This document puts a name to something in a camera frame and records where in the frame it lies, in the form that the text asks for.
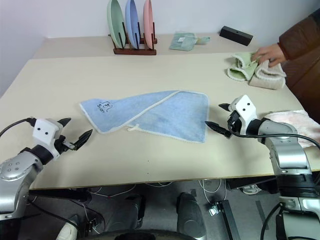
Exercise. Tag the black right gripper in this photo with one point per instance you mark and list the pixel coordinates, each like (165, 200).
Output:
(233, 122)

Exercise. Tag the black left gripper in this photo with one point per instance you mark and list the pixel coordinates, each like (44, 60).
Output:
(62, 145)

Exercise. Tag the light green towel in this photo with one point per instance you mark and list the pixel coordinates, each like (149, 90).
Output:
(240, 72)

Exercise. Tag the beige towel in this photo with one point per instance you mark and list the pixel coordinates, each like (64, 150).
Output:
(268, 78)

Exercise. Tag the brown jacket sleeve forearm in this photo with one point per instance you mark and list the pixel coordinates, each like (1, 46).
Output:
(305, 50)

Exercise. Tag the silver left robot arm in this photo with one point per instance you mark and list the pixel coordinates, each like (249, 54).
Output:
(12, 170)

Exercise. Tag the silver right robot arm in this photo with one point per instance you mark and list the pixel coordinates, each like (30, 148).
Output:
(287, 150)

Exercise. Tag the light blue towel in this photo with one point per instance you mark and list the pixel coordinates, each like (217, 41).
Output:
(160, 115)

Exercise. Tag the pink towel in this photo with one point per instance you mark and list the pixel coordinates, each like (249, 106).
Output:
(302, 122)

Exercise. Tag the person's bare hand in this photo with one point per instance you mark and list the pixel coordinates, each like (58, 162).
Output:
(268, 53)

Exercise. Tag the white shoe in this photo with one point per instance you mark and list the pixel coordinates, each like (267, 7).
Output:
(251, 189)

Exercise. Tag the long black box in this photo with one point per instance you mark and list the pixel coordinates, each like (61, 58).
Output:
(236, 35)

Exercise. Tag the folded teal green cloth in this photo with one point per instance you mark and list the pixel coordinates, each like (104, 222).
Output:
(182, 41)

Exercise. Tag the dark wooden dish rack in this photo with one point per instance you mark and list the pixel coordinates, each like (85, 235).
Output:
(135, 50)

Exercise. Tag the dark rounded shape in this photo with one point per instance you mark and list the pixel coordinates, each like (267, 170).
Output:
(190, 215)

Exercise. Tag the black metal bar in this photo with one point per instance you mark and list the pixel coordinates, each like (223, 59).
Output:
(228, 220)

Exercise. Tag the green plate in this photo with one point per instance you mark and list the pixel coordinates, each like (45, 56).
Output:
(115, 22)

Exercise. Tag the pink plate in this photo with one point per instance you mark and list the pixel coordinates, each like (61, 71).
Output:
(148, 22)

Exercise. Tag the blue plate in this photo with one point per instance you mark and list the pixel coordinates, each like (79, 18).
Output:
(132, 22)

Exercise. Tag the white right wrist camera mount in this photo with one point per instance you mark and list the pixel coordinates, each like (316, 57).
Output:
(245, 107)

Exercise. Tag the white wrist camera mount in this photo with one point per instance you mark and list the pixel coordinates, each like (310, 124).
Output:
(245, 107)
(45, 132)

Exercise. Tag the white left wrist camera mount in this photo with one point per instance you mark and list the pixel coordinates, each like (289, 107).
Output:
(45, 132)

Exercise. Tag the black table frame beam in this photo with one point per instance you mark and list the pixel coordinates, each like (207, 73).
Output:
(250, 182)

